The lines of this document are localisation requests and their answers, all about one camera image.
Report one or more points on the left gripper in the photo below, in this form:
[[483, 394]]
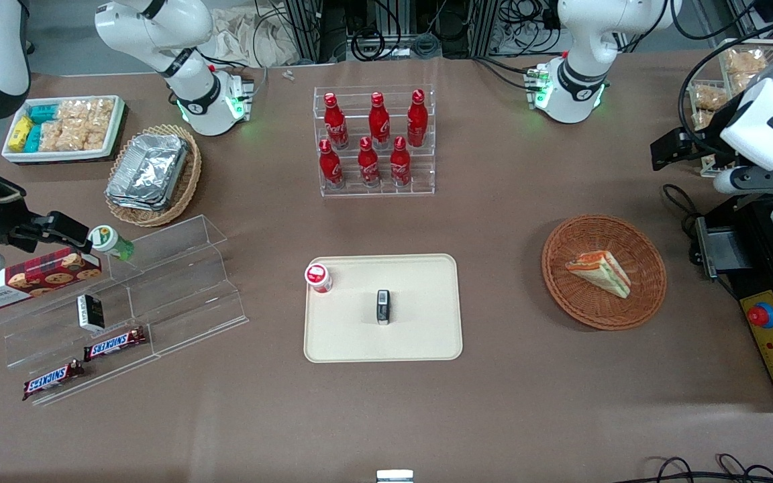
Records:
[[707, 136]]

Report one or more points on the triangular sandwich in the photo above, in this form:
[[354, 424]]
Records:
[[600, 272]]

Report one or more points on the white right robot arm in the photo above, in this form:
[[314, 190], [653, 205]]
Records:
[[192, 74]]

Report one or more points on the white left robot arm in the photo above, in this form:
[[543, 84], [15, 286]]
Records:
[[581, 74]]

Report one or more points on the white rectangular snack tray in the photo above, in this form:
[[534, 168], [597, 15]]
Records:
[[58, 156]]

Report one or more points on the tan oval wicker basket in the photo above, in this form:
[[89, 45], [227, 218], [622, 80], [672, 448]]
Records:
[[188, 181]]

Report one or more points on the brown round wicker basket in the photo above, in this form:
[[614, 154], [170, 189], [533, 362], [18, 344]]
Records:
[[574, 295]]

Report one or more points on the cream plastic tray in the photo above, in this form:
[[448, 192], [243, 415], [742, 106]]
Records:
[[420, 322]]

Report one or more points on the red tartan cookie box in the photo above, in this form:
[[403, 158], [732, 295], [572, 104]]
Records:
[[31, 278]]

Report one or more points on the clear bag of fried snacks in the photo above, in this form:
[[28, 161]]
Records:
[[710, 98], [745, 62]]

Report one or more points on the green bottle white cap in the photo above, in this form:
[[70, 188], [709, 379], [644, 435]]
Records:
[[110, 241]]

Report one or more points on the small black white box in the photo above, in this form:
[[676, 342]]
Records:
[[91, 312]]

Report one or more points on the teal snack pack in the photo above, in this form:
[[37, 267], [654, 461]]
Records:
[[43, 113], [33, 139]]

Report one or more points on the clear bag of crackers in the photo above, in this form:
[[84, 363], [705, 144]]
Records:
[[86, 109], [63, 135], [98, 132]]

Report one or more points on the yellow snack pack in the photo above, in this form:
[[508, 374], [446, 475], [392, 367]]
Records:
[[20, 134]]

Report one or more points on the stacked foil containers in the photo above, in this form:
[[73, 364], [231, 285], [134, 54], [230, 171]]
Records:
[[148, 171]]

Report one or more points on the brown snickers bar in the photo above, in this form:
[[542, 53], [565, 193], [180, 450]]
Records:
[[53, 380], [115, 343]]

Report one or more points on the clear acrylic step shelf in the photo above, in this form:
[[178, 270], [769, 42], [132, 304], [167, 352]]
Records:
[[178, 288]]

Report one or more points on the black sealing machine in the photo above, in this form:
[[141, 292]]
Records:
[[762, 268]]

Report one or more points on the red emergency stop button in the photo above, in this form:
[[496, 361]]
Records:
[[761, 315]]

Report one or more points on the clear acrylic bottle rack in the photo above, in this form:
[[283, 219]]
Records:
[[420, 174]]

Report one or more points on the red cola bottle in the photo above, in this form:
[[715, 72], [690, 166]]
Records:
[[335, 124], [400, 163], [330, 166], [378, 121], [368, 164], [417, 121]]

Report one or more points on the red lid yogurt cup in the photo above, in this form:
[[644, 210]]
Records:
[[318, 277]]

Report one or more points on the white crumpled cloth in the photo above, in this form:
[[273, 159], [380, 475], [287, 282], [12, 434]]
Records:
[[245, 37]]

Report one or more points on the small white device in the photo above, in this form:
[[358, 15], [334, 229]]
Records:
[[394, 477]]

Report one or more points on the aluminium frame post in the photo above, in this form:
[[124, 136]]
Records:
[[309, 30]]

